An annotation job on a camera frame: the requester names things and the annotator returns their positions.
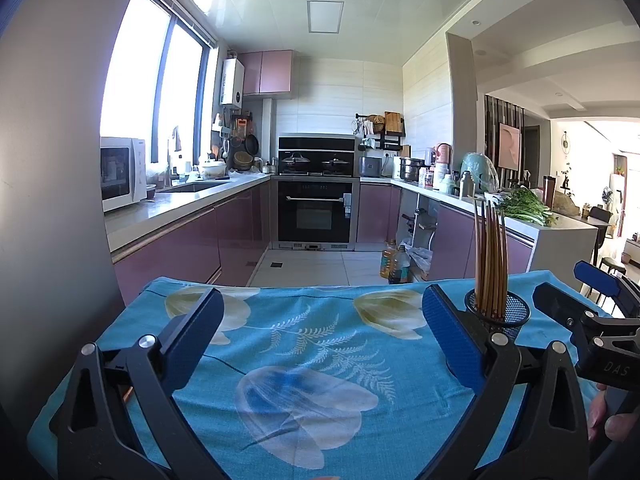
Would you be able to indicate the person's right hand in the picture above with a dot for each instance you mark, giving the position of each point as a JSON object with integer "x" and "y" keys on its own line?
{"x": 622, "y": 427}

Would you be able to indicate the white microwave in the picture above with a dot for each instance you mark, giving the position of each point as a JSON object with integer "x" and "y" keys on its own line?
{"x": 122, "y": 172}

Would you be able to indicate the clear plastic bag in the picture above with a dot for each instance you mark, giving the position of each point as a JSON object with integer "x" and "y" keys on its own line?
{"x": 421, "y": 260}

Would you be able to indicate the small dark cup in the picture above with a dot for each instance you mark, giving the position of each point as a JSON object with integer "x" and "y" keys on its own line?
{"x": 151, "y": 193}

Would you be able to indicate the kitchen window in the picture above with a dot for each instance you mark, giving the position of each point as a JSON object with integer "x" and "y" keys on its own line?
{"x": 135, "y": 85}

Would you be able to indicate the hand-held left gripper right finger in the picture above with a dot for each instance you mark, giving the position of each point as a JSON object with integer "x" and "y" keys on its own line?
{"x": 447, "y": 330}

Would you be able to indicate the black range hood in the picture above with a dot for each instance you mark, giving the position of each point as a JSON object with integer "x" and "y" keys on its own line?
{"x": 317, "y": 143}

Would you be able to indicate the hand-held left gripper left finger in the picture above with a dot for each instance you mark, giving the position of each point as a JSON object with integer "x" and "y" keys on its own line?
{"x": 197, "y": 330}

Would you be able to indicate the pink wall cabinet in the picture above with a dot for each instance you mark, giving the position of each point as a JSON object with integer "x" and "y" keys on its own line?
{"x": 267, "y": 72}

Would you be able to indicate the steel stock pot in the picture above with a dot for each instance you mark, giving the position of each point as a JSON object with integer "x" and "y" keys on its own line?
{"x": 413, "y": 170}

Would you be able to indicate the pink corner base cabinets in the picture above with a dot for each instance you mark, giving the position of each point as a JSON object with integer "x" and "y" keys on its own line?
{"x": 455, "y": 240}

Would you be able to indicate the black mesh cup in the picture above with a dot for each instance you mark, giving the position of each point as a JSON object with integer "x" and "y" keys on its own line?
{"x": 515, "y": 310}

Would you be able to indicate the ceiling light panel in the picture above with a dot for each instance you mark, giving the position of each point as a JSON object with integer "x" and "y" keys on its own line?
{"x": 325, "y": 17}

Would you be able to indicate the white water heater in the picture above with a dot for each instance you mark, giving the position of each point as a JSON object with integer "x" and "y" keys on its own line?
{"x": 231, "y": 82}

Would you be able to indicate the green leafy vegetables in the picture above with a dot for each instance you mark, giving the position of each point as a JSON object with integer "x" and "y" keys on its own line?
{"x": 527, "y": 207}

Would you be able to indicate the dark thermos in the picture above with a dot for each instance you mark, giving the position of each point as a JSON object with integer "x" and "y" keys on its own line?
{"x": 549, "y": 191}

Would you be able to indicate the pink kettle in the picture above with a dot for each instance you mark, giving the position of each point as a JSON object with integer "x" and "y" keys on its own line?
{"x": 443, "y": 152}

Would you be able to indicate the pink wall picture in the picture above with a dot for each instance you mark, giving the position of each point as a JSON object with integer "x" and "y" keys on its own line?
{"x": 510, "y": 145}

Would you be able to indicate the bunch of wooden chopsticks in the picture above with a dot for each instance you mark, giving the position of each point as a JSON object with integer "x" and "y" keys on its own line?
{"x": 492, "y": 260}

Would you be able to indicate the black lidded pot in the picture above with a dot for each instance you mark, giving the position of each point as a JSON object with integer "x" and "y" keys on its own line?
{"x": 296, "y": 161}
{"x": 336, "y": 162}

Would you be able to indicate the yellow oil bottle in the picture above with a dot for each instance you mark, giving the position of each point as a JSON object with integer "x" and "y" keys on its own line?
{"x": 386, "y": 262}

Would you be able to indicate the black built-in oven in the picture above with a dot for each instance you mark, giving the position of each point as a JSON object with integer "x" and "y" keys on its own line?
{"x": 317, "y": 215}

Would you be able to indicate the white bottle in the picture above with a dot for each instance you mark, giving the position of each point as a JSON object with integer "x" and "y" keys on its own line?
{"x": 440, "y": 176}

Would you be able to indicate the kitchen sink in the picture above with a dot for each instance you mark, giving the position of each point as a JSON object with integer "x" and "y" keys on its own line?
{"x": 192, "y": 187}

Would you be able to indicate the steel faucet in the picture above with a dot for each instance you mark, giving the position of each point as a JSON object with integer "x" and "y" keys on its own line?
{"x": 171, "y": 160}

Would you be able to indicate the black frying pan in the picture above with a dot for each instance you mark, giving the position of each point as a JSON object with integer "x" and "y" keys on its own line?
{"x": 252, "y": 144}

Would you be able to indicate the woven basket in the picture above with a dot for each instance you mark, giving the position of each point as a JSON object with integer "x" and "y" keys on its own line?
{"x": 244, "y": 161}

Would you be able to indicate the cooking oil bottles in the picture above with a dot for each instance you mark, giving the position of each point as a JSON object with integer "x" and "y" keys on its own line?
{"x": 400, "y": 267}

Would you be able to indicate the steel bottle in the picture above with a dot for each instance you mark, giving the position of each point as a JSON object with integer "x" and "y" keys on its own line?
{"x": 467, "y": 185}

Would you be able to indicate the dark slatted partition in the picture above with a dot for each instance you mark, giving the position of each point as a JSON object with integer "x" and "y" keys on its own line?
{"x": 492, "y": 120}

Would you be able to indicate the white casserole pot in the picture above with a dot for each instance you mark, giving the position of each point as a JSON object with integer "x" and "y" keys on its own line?
{"x": 212, "y": 169}

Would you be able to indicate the wall clock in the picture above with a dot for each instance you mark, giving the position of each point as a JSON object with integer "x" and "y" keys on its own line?
{"x": 565, "y": 142}

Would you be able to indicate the blue floral tablecloth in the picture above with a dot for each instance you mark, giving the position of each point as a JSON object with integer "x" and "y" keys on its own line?
{"x": 300, "y": 350}

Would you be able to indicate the long pink base cabinets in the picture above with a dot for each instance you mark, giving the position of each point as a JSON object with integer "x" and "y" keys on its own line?
{"x": 190, "y": 245}

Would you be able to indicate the black wall rack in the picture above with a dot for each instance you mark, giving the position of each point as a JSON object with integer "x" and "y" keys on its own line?
{"x": 385, "y": 135}

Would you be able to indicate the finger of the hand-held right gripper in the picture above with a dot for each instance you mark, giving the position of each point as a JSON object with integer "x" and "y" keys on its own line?
{"x": 595, "y": 272}
{"x": 557, "y": 302}

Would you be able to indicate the copper-coloured flat object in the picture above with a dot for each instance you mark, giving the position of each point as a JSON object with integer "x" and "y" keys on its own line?
{"x": 128, "y": 395}

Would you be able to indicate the black dining chair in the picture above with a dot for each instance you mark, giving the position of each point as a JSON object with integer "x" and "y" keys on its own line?
{"x": 601, "y": 214}

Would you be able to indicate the dark stool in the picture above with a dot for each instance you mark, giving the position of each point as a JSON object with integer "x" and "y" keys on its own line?
{"x": 611, "y": 264}

